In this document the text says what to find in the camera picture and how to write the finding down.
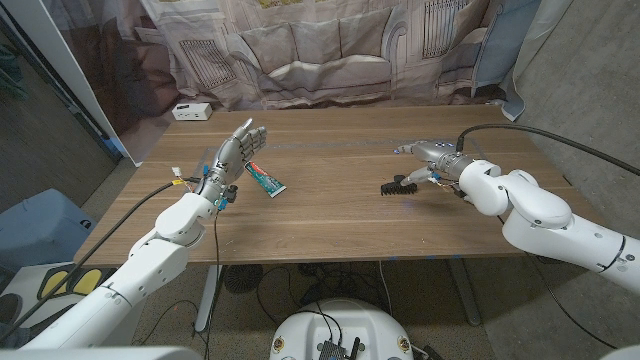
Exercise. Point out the blue grey plastic bin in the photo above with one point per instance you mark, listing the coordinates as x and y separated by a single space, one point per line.
40 230

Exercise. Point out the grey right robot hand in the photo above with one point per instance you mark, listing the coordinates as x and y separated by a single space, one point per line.
442 157

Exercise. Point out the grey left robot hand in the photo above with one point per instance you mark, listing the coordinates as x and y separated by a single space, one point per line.
227 160

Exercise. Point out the black round floor fan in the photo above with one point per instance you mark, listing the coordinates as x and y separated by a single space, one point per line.
242 279

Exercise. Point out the black module on torso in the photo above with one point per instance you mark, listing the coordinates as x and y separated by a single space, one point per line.
332 350

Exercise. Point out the white table leg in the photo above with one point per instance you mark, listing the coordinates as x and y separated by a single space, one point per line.
207 300

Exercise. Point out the black claw hair clip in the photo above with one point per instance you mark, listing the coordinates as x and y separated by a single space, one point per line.
395 189

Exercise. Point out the grey table leg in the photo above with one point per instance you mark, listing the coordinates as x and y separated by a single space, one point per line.
465 295

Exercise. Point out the printed sofa backdrop cloth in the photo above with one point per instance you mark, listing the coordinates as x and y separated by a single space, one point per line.
320 50

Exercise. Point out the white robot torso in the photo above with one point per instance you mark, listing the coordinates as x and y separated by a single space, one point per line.
350 325

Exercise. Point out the white partition panel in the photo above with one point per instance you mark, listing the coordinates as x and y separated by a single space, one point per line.
75 85

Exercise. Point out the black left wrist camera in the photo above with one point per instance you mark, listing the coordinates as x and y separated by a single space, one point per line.
231 192

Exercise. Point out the white power strip box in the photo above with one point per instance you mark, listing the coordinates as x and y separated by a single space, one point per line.
192 111

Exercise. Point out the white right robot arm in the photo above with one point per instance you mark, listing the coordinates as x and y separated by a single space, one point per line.
540 220

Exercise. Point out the floor mat with yellow pads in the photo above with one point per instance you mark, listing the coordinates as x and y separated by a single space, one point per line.
55 282

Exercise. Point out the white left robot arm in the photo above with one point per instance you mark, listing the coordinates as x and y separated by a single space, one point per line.
150 265

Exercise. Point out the green red toothpaste tube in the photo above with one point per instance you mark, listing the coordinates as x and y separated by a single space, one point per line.
267 182

